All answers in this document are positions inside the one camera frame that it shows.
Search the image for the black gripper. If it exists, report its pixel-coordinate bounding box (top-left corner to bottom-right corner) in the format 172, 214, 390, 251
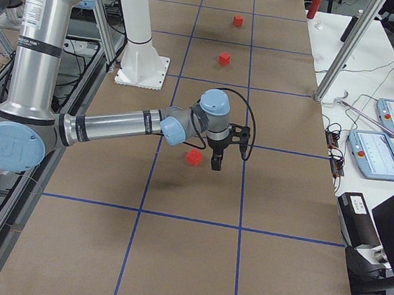
207, 137, 230, 170

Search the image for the small electronics board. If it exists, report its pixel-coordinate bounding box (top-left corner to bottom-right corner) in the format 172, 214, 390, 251
325, 123, 345, 178

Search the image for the lower teach pendant tablet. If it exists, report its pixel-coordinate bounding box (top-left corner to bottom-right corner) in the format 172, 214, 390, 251
348, 130, 394, 181

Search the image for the black box with label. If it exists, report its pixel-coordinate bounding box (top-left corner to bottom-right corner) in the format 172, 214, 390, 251
337, 192, 381, 249

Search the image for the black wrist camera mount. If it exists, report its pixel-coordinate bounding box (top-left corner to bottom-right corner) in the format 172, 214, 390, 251
229, 123, 251, 161

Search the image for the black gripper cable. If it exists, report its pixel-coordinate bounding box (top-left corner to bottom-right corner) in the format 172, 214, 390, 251
182, 84, 260, 163

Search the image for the white pedestal column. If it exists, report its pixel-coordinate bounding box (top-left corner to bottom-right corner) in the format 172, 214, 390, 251
115, 0, 170, 90

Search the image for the aluminium frame post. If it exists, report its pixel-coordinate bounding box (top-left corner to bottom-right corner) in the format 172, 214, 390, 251
313, 0, 386, 102

